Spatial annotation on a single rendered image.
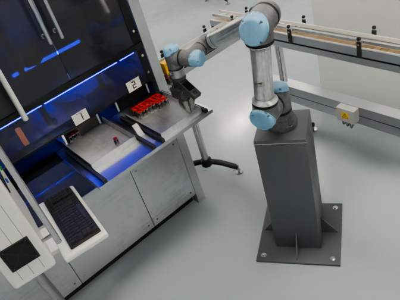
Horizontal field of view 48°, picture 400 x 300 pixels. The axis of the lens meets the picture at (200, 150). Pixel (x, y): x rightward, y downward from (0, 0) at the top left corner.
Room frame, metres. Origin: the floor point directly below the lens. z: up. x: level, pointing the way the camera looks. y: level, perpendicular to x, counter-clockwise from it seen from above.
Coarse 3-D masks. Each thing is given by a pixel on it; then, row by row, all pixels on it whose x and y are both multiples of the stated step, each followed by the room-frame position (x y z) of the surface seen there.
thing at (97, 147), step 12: (108, 120) 2.13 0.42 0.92; (96, 132) 2.11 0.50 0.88; (108, 132) 2.07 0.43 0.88; (120, 132) 2.03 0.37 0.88; (72, 144) 2.07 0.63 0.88; (84, 144) 2.03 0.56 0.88; (96, 144) 1.99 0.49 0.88; (108, 144) 1.96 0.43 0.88; (120, 144) 1.92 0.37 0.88; (132, 144) 1.89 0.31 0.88; (84, 156) 1.92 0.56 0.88; (96, 156) 1.88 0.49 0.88; (108, 156) 1.82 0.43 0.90
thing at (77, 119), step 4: (80, 112) 2.07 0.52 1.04; (84, 112) 2.08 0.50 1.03; (72, 116) 2.05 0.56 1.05; (76, 116) 2.06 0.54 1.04; (80, 116) 2.07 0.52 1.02; (84, 116) 2.07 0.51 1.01; (88, 116) 2.08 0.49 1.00; (76, 120) 2.05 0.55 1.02; (80, 120) 2.06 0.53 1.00; (84, 120) 2.07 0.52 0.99; (76, 124) 2.05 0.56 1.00
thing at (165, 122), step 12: (168, 96) 2.22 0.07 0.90; (168, 108) 2.12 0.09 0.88; (180, 108) 2.08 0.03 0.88; (132, 120) 2.08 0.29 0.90; (144, 120) 2.08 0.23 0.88; (156, 120) 2.04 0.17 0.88; (168, 120) 2.00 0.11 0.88; (180, 120) 1.91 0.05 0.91; (156, 132) 1.89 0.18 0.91; (168, 132) 1.87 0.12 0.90
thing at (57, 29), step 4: (44, 0) 2.05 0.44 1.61; (44, 4) 2.05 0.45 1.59; (48, 4) 2.05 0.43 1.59; (48, 8) 2.05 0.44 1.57; (48, 12) 2.05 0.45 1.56; (52, 12) 2.05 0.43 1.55; (52, 16) 2.05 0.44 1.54; (52, 20) 2.05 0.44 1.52; (56, 20) 2.05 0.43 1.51; (56, 24) 2.05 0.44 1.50; (56, 28) 2.05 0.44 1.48; (56, 32) 2.08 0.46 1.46; (60, 32) 2.05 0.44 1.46; (60, 36) 2.05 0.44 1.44
